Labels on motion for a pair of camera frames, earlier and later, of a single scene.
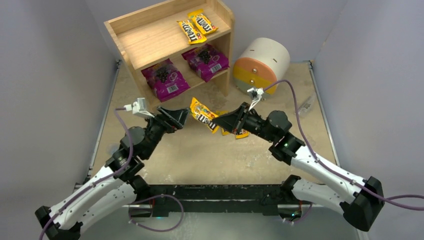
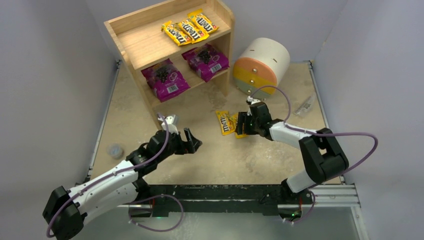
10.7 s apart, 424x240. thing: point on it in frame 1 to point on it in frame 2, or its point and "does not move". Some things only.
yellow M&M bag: [203, 21] does not move
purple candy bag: [165, 80] does not move
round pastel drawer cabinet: [262, 62] does not move
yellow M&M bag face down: [203, 114] to [175, 31]
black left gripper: [162, 119] to [182, 143]
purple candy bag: [206, 60] does not move
